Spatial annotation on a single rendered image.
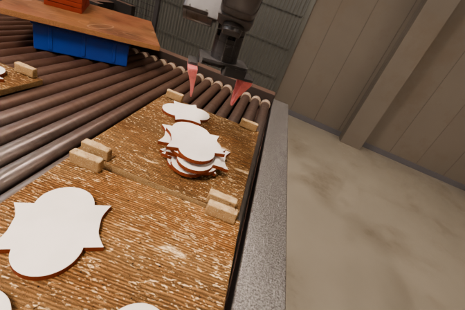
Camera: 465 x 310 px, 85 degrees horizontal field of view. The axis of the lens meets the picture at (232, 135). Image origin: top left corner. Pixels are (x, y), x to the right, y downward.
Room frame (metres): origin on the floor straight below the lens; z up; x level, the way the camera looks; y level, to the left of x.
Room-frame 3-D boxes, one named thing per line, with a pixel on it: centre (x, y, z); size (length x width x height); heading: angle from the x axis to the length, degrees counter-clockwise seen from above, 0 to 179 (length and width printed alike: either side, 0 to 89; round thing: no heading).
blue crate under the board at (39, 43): (1.00, 0.69, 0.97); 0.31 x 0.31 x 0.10; 29
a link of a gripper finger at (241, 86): (0.56, 0.04, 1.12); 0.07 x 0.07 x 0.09; 19
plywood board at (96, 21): (1.06, 0.72, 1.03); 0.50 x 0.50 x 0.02; 29
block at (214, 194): (0.38, -0.03, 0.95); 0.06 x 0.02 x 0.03; 88
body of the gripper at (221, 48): (0.54, 0.08, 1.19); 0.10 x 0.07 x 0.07; 109
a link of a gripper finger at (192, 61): (0.54, 0.11, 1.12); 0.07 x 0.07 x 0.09; 19
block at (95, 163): (0.35, 0.24, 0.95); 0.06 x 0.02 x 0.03; 90
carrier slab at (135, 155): (0.58, 0.10, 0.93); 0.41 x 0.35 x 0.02; 178
